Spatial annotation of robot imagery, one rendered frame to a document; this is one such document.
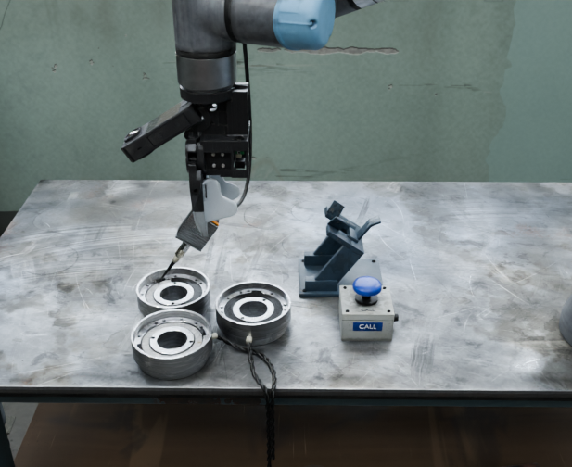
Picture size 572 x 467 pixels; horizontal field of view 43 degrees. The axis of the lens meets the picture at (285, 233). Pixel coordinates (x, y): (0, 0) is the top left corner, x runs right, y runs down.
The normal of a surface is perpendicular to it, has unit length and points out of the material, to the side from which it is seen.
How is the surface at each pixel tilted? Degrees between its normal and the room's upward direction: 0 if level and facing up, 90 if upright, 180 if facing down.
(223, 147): 90
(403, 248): 0
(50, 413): 0
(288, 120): 90
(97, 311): 0
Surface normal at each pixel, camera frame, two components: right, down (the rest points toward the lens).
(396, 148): -0.01, 0.50
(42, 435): 0.00, -0.87
